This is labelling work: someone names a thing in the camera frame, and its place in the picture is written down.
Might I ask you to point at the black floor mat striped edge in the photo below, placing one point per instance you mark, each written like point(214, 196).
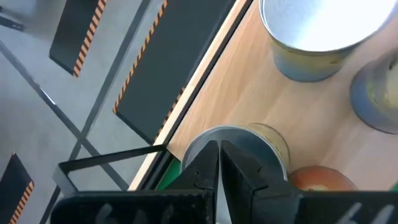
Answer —
point(74, 31)
point(12, 186)
point(168, 62)

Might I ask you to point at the green peach can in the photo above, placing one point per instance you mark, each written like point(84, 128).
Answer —
point(320, 25)

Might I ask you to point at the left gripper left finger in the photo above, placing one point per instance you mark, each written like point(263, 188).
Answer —
point(205, 168)

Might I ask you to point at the wooden shelf black metal frame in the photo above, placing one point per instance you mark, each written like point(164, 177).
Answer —
point(248, 93)

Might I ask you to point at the orange pineapple can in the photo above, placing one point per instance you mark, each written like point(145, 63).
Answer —
point(320, 179)

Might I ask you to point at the blue peas can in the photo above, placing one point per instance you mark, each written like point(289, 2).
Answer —
point(376, 99)

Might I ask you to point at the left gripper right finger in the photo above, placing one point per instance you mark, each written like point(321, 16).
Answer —
point(248, 193)

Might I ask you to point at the silver can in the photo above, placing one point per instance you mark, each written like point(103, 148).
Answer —
point(242, 137)

